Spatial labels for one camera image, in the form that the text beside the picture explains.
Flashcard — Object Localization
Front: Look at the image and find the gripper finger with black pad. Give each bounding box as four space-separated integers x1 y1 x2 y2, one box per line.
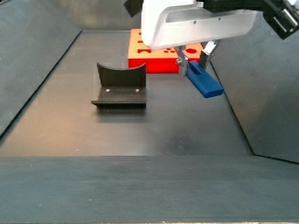
175 45 189 76

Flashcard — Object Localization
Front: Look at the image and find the white and silver gripper body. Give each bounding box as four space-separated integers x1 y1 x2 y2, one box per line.
142 0 258 50

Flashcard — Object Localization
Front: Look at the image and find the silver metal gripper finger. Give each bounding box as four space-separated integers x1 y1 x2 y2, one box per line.
201 40 218 67

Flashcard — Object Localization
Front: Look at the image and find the blue square-circle object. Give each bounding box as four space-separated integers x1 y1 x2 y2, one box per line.
187 61 225 98

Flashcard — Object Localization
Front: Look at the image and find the black curved fixture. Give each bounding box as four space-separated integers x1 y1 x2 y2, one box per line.
91 64 146 107

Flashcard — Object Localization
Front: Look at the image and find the red shape-sorter block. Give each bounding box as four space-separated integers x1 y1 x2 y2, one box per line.
127 28 211 74

